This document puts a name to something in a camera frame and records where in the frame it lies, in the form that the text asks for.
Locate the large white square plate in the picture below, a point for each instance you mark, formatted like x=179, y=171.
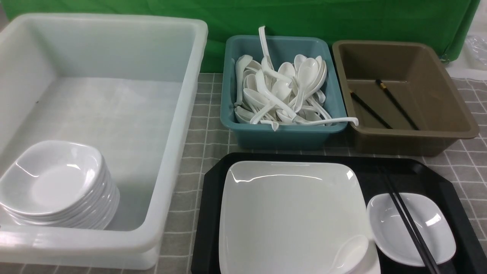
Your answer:
x=291, y=218

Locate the white spoon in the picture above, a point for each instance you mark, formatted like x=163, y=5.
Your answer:
x=349, y=255
x=307, y=73
x=264, y=45
x=300, y=120
x=240, y=66

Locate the small white square dish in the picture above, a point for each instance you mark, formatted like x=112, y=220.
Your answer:
x=391, y=235

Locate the teal plastic bin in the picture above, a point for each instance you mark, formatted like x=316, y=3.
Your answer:
x=292, y=137

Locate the upright white spoon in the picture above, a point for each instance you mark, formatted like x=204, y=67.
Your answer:
x=264, y=45

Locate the white spoon over bin edge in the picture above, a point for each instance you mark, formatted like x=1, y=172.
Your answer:
x=300, y=120

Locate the large white plastic bin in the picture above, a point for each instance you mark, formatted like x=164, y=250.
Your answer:
x=39, y=48

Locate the black chopstick gold band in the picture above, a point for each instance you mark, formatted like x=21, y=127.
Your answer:
x=396, y=104

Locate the brown plastic bin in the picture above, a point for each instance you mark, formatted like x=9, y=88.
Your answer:
x=415, y=76

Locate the black serving tray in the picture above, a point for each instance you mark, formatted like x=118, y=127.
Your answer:
x=407, y=174

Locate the stack of white dishes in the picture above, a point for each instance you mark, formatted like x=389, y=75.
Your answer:
x=63, y=184

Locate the grey checked tablecloth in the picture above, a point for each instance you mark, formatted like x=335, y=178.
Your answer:
x=201, y=125

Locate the green backdrop cloth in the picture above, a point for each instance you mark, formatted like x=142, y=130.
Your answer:
x=440, y=24

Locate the clear plastic bag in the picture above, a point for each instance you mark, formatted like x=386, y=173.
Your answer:
x=476, y=51

